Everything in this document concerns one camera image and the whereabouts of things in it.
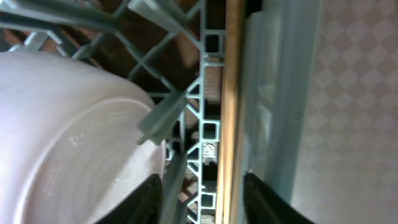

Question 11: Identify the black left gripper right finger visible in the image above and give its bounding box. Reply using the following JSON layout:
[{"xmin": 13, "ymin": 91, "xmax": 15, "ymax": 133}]
[{"xmin": 243, "ymin": 172, "xmax": 314, "ymax": 224}]

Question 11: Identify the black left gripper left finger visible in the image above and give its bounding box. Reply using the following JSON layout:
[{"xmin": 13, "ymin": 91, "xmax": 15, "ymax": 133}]
[{"xmin": 96, "ymin": 174, "xmax": 162, "ymax": 224}]

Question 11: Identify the wooden chopstick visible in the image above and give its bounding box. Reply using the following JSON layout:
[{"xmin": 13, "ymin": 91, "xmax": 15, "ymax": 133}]
[{"xmin": 215, "ymin": 0, "xmax": 245, "ymax": 224}]

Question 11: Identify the pink bowl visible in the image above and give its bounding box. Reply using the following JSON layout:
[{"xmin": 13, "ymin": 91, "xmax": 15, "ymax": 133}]
[{"xmin": 1, "ymin": 51, "xmax": 165, "ymax": 223}]

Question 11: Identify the grey dishwasher rack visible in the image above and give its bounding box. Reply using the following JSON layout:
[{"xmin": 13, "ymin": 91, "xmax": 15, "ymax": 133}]
[{"xmin": 1, "ymin": 1, "xmax": 322, "ymax": 223}]

